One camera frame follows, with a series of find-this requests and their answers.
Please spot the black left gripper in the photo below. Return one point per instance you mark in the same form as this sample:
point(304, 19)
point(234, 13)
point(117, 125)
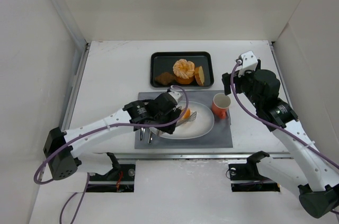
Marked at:
point(174, 117)

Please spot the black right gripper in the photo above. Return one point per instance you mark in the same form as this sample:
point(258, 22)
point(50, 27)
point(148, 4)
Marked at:
point(226, 83)

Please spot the small oval sesame roll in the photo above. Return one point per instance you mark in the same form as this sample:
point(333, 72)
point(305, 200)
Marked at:
point(185, 114)

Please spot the metal tongs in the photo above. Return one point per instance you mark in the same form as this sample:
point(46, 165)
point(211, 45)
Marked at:
point(190, 119)

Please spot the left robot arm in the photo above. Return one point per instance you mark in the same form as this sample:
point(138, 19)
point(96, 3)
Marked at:
point(63, 149)

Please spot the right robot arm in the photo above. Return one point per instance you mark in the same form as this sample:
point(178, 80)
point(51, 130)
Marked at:
point(316, 186)

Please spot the sliced brown bread loaf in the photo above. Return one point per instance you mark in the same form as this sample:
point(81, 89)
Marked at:
point(199, 75)

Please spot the sesame twisted bread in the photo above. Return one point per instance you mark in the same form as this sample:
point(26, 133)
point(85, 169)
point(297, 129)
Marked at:
point(184, 69)

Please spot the orange cup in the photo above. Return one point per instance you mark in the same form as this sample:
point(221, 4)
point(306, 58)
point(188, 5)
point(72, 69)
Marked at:
point(220, 105)

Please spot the silver spoon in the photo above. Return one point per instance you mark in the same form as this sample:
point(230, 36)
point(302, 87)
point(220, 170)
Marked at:
point(142, 134)

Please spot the brown chocolate croissant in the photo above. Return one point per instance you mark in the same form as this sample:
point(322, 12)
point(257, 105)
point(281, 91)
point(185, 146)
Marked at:
point(165, 79)

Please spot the silver fork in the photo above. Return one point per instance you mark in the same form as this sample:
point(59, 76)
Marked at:
point(150, 137)

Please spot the smooth orange round bun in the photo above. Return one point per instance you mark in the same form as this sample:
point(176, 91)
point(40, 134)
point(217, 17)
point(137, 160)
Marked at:
point(184, 81)

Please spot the white oval plate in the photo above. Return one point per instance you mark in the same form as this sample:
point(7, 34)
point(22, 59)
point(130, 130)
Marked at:
point(202, 124)

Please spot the black rectangular tray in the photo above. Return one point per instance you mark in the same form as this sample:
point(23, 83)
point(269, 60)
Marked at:
point(162, 62)

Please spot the grey cloth placemat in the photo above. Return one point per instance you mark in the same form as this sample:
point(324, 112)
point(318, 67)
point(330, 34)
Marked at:
point(218, 137)

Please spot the white front cover board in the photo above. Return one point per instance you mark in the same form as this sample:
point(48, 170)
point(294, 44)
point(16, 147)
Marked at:
point(169, 192)

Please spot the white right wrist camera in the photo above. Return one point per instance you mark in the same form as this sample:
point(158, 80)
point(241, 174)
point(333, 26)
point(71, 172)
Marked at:
point(248, 62)

